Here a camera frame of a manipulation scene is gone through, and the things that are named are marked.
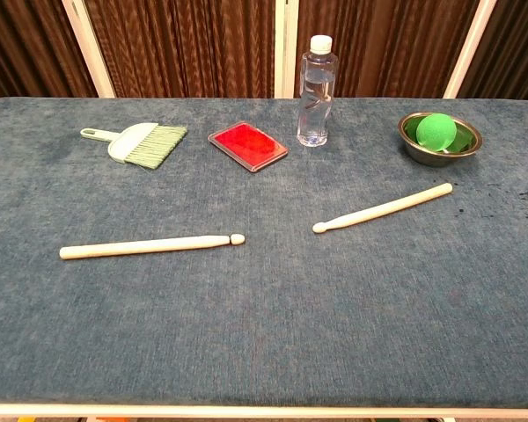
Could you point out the red ink pad case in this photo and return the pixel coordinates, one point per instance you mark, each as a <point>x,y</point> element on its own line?
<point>247,145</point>

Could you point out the brown pleated curtain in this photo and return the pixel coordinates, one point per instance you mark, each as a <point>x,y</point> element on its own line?
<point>189,44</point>

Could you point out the mint green hand brush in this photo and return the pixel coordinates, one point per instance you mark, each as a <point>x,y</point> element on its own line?
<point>136,143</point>

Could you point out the stainless steel bowl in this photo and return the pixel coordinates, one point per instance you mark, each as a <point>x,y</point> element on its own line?
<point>440,156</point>

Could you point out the clear plastic water bottle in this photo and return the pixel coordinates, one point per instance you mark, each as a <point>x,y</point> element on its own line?
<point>317,101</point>

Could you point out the white metal frame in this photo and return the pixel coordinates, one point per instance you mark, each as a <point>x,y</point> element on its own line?
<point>286,48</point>

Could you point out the pale wooden drumstick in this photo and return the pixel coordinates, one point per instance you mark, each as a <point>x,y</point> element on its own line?
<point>387,207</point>
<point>149,246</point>

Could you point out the blue fabric table cover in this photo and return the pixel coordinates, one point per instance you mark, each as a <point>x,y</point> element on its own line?
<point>264,299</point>

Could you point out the green foam ball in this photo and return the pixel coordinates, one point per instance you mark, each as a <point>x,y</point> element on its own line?
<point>436,132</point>

